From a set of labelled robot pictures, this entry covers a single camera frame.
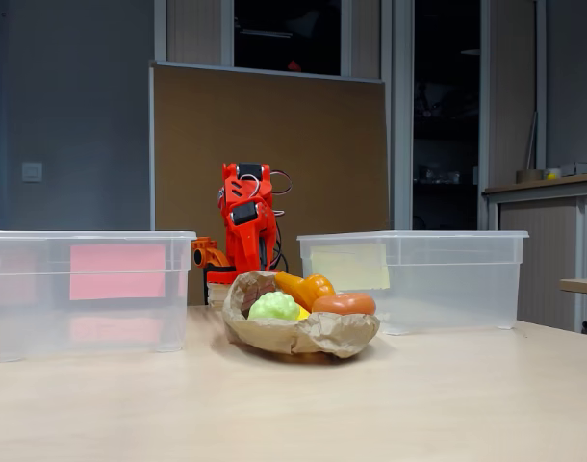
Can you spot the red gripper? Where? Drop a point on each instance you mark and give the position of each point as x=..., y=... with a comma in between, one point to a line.
x=247, y=245

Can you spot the light green toy grapes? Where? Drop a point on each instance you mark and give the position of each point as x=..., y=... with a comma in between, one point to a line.
x=274, y=305

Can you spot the orange toy croissant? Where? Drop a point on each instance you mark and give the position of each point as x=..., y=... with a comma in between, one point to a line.
x=320, y=289

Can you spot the brown toy doughnut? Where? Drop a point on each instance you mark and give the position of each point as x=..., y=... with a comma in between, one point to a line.
x=344, y=304

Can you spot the red robot arm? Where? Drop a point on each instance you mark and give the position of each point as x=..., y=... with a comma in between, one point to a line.
x=236, y=187

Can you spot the yellow sticky note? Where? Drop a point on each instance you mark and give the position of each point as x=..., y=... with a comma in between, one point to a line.
x=351, y=267

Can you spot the pink sticky note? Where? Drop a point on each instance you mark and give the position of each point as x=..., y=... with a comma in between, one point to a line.
x=115, y=272

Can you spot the clear plastic bin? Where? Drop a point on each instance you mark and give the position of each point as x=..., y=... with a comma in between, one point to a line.
x=33, y=317
x=457, y=289

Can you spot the orange table clamp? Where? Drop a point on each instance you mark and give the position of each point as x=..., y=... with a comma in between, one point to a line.
x=204, y=252

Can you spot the wooden base block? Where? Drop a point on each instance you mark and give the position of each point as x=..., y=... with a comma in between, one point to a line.
x=216, y=294

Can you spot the yellow toy bananas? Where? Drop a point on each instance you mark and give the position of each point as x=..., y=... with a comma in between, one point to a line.
x=303, y=315

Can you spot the crumpled brown paper bag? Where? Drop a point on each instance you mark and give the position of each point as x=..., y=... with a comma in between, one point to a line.
x=284, y=337

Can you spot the brown cork board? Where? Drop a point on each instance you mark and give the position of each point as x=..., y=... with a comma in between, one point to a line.
x=322, y=168

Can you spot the grey cabinet with wooden top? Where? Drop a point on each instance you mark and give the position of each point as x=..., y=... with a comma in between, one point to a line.
x=539, y=250

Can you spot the wooden side table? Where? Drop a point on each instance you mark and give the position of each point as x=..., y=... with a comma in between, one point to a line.
x=582, y=286

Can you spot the white light switch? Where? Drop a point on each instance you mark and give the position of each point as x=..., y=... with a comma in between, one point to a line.
x=32, y=171

